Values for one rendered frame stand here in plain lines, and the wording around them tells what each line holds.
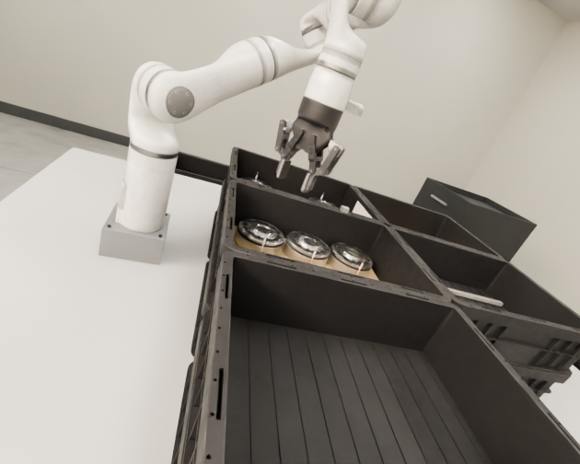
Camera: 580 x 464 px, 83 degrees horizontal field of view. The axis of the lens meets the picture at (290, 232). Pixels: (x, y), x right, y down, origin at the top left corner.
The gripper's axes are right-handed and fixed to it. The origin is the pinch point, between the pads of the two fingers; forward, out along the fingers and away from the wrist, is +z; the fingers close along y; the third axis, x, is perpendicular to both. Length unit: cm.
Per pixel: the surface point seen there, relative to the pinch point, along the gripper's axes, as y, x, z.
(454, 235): 26, 69, 10
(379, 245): 15.2, 23.7, 11.0
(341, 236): 7.0, 18.8, 12.4
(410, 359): 33.7, -0.7, 16.7
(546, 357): 55, 28, 15
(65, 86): -317, 92, 61
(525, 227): 53, 205, 13
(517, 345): 48, 21, 13
